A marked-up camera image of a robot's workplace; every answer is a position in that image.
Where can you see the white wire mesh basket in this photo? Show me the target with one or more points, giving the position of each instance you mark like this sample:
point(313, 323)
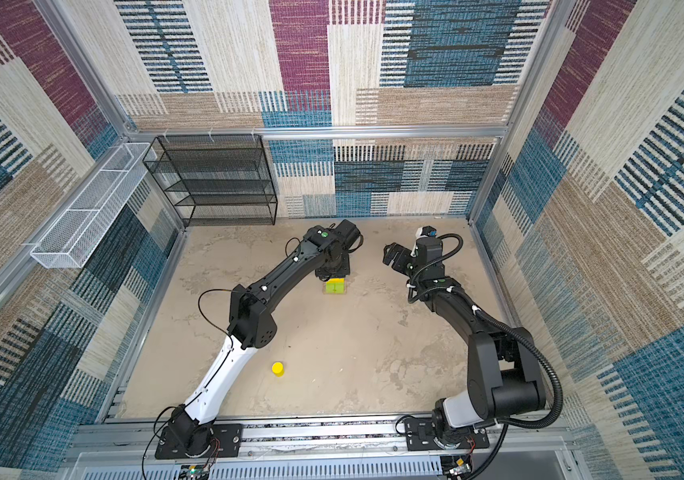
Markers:
point(75, 235)

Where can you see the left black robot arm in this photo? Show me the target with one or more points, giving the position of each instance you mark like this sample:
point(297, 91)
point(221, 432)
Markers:
point(251, 327)

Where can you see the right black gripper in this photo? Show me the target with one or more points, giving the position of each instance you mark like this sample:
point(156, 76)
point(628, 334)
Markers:
point(404, 254)

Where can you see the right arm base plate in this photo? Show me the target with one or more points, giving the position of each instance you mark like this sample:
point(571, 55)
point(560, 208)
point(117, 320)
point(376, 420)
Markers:
point(426, 434)

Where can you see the aluminium front rail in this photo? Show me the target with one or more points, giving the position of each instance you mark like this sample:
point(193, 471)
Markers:
point(324, 447)

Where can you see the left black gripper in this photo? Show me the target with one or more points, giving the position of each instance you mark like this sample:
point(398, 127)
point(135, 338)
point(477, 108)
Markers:
point(346, 271)

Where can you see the yellow cylinder block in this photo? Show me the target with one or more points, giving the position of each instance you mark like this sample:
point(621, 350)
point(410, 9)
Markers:
point(278, 369)

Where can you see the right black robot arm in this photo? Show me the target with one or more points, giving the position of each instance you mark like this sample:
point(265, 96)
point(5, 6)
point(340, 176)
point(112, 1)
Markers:
point(504, 376)

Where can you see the black wire shelf rack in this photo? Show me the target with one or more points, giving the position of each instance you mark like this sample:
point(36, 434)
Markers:
point(215, 180)

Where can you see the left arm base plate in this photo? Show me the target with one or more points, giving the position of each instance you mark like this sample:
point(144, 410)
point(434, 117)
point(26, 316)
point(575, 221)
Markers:
point(222, 441)

